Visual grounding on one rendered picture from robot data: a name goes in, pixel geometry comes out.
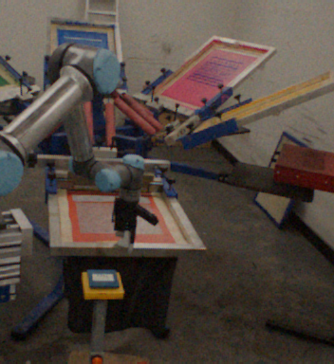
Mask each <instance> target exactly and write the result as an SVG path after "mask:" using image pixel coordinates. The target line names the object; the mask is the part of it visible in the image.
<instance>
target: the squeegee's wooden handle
mask: <svg viewBox="0 0 334 364"><path fill-rule="evenodd" d="M67 179H72V187H74V185H82V186H96V184H95V183H94V182H92V181H89V180H87V179H86V178H83V177H79V176H78V175H75V174H73V173H71V172H70V171H68V172H67ZM153 181H154V176H153V175H152V174H151V173H144V174H143V175H142V181H141V187H142V188H146V189H147V190H148V189H149V183H150V182H153Z"/></svg>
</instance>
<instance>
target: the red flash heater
mask: <svg viewBox="0 0 334 364"><path fill-rule="evenodd" d="M273 172H274V175H273V179H272V180H274V181H279V182H283V183H288V184H292V185H296V186H301V187H306V188H310V189H314V190H319V191H327V192H331V193H334V153H331V152H325V151H320V150H315V149H310V148H305V147H300V146H295V145H290V144H285V143H284V144H283V147H282V149H281V152H280V154H279V156H278V159H277V162H276V164H275V167H274V171H273Z"/></svg>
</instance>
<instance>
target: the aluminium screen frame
mask: <svg viewBox="0 0 334 364"><path fill-rule="evenodd" d="M55 173H56V174H66V175H67V172H64V171H55ZM160 194H161V195H162V197H163V199H164V201H165V203H166V204H167V206H168V208H169V210H170V212H171V213H172V214H173V216H174V218H175V220H176V222H177V223H178V225H179V227H180V229H181V231H182V232H183V234H184V238H185V240H186V241H187V243H188V244H145V243H135V245H134V248H133V251H132V253H131V254H130V255H128V248H127V247H123V246H119V245H118V243H86V242H61V237H60V226H59V214H58V203H57V193H48V194H47V207H48V231H49V255H50V256H105V257H192V258H194V257H196V258H205V253H206V247H205V246H204V245H203V243H202V242H201V240H200V238H199V237H198V235H197V233H196V232H195V229H194V228H193V226H192V224H190V222H189V221H188V219H187V217H186V216H185V214H184V212H183V209H182V207H181V206H180V204H179V203H178V202H177V200H176V198H175V197H167V195H166V193H165V191H163V192H161V193H160Z"/></svg>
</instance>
